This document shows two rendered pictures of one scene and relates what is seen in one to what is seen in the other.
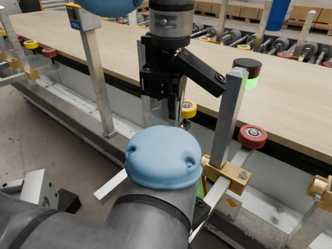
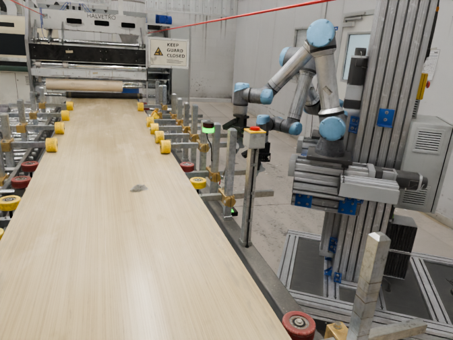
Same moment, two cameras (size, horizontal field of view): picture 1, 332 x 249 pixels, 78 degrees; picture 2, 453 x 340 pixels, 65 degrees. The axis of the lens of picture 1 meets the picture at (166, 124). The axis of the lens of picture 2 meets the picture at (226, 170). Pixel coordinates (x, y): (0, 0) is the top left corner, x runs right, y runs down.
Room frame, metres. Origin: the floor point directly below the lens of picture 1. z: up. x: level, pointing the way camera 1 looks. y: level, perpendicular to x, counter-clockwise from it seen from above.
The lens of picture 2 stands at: (1.97, 0.92, 1.52)
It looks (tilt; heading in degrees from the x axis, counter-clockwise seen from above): 18 degrees down; 212
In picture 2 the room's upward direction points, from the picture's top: 4 degrees clockwise
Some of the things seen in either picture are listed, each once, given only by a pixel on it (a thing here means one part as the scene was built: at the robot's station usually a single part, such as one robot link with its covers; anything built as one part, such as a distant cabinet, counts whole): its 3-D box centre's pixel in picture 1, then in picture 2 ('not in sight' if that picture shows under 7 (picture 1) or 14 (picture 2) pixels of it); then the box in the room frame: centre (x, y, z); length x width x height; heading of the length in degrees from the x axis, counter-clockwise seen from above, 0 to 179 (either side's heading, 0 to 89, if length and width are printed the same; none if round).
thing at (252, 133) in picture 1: (249, 145); (187, 173); (0.48, -0.27, 0.85); 0.08 x 0.08 x 0.11
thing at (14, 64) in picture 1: (11, 62); not in sight; (1.31, 1.01, 0.81); 0.14 x 0.06 x 0.05; 51
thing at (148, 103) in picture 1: (150, 113); (229, 176); (0.55, 0.05, 0.93); 0.04 x 0.04 x 0.48; 51
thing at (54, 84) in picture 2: not in sight; (104, 86); (-0.81, -2.52, 1.05); 1.43 x 0.12 x 0.12; 141
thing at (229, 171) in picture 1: (223, 171); (212, 174); (0.38, -0.16, 0.85); 0.14 x 0.06 x 0.05; 51
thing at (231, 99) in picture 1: (219, 153); (214, 164); (0.39, -0.14, 0.91); 0.04 x 0.04 x 0.48; 51
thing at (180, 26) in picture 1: (170, 22); (240, 109); (0.39, -0.01, 1.23); 0.08 x 0.08 x 0.05
